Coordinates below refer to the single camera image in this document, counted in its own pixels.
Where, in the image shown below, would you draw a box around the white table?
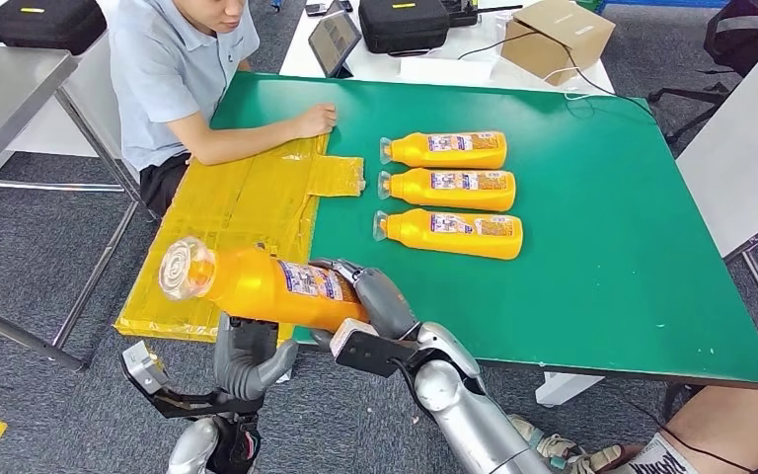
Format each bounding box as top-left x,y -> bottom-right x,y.
0,0 -> 125,160
277,0 -> 616,97

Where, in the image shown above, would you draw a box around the white cable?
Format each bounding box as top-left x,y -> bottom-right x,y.
541,63 -> 614,103

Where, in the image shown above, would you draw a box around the pale grey table steel legs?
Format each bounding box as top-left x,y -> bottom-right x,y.
674,18 -> 758,342

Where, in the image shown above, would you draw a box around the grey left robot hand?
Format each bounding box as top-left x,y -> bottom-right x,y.
211,312 -> 300,402

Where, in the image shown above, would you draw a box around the black cable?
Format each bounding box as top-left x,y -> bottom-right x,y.
456,29 -> 655,118

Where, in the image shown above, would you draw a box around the seated person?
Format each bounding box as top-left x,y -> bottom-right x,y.
107,0 -> 340,217

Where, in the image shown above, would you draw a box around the white printed sock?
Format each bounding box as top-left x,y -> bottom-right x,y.
627,433 -> 698,474

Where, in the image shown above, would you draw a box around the black handheld radio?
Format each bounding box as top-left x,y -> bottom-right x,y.
441,0 -> 524,28

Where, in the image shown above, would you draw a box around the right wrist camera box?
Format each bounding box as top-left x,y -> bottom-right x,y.
330,317 -> 419,379

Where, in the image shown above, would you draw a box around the grey sneaker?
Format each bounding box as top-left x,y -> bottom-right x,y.
509,415 -> 629,474

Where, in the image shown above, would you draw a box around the brown cardboard box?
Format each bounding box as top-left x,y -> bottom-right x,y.
500,0 -> 617,88

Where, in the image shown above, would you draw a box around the grey tablet on stand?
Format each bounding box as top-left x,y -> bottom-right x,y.
307,10 -> 363,80

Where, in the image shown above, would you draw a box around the orange detergent bottle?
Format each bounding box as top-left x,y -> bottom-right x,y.
376,167 -> 517,212
158,235 -> 372,335
378,131 -> 509,171
371,207 -> 525,262

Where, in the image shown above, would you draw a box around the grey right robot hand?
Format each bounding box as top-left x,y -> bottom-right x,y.
308,257 -> 420,354

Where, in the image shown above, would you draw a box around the person's right hand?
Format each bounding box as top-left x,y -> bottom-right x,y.
293,102 -> 340,140

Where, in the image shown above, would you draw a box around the black office chair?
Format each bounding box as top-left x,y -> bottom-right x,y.
646,0 -> 758,148

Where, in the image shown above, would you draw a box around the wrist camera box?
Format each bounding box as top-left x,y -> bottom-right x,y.
120,340 -> 173,398
330,317 -> 419,379

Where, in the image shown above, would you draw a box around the person's bare leg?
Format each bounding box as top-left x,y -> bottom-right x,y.
663,350 -> 758,474

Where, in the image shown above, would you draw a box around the yellow taped cardboard mat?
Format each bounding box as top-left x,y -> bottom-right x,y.
114,133 -> 367,345

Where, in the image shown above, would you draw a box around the white table leg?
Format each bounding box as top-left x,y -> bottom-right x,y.
534,372 -> 606,408

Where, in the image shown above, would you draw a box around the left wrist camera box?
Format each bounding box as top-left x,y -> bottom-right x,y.
120,340 -> 173,398

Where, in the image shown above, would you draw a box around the black case with yellow label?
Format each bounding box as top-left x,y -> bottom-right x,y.
0,0 -> 109,56
357,0 -> 452,55

